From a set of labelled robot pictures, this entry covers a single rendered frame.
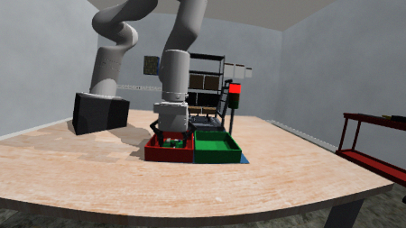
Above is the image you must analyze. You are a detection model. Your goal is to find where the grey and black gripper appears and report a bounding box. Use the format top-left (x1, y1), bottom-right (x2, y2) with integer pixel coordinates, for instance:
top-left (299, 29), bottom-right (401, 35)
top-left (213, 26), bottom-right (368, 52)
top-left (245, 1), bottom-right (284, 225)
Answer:
top-left (150, 101), bottom-right (197, 149)

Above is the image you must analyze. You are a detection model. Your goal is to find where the green bin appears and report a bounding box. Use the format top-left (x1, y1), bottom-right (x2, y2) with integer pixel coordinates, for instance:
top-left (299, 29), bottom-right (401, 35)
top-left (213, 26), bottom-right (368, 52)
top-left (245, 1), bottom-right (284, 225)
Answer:
top-left (194, 131), bottom-right (242, 163)

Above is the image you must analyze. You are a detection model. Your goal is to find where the red bin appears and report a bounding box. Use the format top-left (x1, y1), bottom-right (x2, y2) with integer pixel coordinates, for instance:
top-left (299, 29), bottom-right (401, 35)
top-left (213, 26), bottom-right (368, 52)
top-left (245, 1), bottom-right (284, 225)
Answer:
top-left (144, 132), bottom-right (194, 163)

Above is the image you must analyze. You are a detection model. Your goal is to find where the green circuit board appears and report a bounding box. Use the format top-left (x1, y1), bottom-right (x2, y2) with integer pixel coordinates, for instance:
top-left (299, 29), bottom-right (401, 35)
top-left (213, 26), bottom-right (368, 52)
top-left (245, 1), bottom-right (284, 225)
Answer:
top-left (162, 138), bottom-right (182, 149)

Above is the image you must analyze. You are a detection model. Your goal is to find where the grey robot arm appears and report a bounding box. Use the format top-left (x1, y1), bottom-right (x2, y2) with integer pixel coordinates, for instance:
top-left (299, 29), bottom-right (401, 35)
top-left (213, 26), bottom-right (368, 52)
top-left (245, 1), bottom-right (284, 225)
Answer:
top-left (80, 0), bottom-right (208, 115)

